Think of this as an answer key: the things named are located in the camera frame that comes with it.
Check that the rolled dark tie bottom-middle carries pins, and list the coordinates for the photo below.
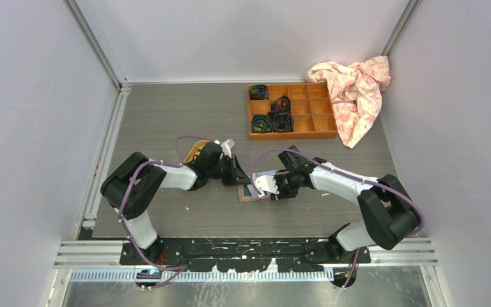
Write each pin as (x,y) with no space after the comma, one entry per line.
(281,121)

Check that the rolled dark tie top-left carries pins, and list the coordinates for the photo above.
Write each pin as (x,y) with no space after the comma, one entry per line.
(259,92)

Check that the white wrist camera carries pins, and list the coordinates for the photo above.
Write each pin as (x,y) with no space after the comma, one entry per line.
(265,185)
(226,146)

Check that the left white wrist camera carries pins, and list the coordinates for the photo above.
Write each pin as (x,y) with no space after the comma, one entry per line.
(226,146)

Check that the yellow oval card tray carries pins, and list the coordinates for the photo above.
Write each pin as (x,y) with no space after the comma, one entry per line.
(195,151)

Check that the rolled dark tie middle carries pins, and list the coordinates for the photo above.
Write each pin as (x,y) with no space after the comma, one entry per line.
(282,104)

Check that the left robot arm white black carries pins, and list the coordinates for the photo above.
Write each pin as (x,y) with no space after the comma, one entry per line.
(130,188)

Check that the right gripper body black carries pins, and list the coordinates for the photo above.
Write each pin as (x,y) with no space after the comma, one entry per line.
(287,186)

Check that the wooden compartment organizer box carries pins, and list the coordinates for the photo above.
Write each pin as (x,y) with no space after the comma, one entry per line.
(310,107)

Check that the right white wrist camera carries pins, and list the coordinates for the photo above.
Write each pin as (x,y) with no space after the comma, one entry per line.
(265,185)

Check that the aluminium frame rail front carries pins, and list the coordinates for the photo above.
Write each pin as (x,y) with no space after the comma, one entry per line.
(98,260)

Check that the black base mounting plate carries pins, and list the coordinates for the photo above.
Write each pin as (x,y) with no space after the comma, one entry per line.
(290,254)

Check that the rolled dark tie bottom-left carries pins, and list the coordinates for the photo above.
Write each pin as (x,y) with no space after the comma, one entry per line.
(260,124)

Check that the brown leather card holder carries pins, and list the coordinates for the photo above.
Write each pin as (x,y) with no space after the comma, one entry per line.
(248,192)

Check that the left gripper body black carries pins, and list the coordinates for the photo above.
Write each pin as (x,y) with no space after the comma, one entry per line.
(222,170)

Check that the pink floral crumpled cloth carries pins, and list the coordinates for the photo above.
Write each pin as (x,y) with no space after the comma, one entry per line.
(355,92)

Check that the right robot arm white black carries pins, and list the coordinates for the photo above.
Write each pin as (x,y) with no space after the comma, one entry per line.
(388,213)

